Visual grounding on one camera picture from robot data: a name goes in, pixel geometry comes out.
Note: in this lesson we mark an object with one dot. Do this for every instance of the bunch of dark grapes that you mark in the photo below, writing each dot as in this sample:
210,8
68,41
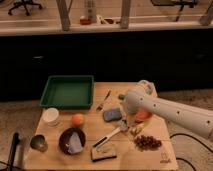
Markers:
147,142

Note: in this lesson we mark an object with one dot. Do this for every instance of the green plastic tray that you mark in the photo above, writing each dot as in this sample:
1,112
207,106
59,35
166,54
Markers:
68,92

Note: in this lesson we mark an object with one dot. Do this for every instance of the green cucumber toy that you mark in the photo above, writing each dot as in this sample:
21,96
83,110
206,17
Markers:
121,96

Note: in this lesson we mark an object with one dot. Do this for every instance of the metal cup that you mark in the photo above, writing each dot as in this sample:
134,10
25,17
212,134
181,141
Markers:
39,143

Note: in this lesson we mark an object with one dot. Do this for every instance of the red and white bottle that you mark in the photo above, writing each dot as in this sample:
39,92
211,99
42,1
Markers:
89,16

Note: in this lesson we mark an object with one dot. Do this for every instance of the black pole stand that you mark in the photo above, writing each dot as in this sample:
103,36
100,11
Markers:
11,158

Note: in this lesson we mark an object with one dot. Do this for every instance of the white cup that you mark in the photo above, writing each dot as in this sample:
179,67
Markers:
51,116

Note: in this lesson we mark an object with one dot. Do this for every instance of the yellow banana toy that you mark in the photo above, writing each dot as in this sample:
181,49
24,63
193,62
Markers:
138,128

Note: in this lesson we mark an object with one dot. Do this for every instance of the black office chair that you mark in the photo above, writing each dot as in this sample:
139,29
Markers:
24,3

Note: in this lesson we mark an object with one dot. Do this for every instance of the crumpled white cloth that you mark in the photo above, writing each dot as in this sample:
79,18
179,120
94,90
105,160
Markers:
74,144

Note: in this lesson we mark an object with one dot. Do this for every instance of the orange fruit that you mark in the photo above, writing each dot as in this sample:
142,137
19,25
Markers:
77,120

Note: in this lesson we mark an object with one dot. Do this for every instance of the dark brown bowl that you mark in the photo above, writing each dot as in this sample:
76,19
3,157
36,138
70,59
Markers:
64,138

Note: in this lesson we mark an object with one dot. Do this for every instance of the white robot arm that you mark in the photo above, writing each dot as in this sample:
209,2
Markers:
143,95

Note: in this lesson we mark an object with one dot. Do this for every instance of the blue sponge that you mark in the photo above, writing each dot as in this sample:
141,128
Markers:
112,114

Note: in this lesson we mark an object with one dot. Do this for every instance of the orange bowl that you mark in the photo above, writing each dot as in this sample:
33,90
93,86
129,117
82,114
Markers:
142,115

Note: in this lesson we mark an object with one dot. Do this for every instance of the white handled spatula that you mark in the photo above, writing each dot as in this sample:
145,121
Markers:
122,127

